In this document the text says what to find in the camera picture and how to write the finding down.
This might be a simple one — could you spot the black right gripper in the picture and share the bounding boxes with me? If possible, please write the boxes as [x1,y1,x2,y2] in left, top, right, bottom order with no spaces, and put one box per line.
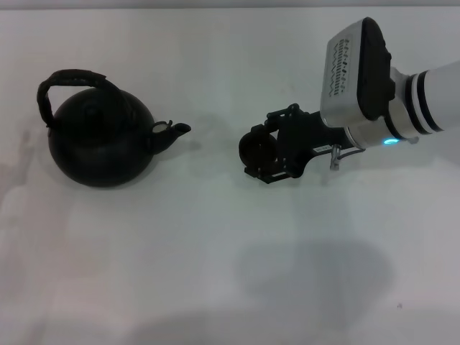
[243,103,356,185]

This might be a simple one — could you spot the small dark brown teacup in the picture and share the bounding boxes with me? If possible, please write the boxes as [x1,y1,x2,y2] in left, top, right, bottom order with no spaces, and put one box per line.
[239,125,280,170]

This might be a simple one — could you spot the black round teapot with handle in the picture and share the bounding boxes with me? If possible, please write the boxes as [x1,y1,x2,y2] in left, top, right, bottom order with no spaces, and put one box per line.
[37,68,193,188]

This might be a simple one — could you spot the right wrist cable with connector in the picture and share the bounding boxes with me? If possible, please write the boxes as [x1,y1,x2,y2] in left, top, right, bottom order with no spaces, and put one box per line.
[329,142,364,170]

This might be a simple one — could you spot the silver black wrist camera box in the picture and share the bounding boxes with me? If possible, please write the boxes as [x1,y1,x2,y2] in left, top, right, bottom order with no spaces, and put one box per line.
[318,17,396,129]

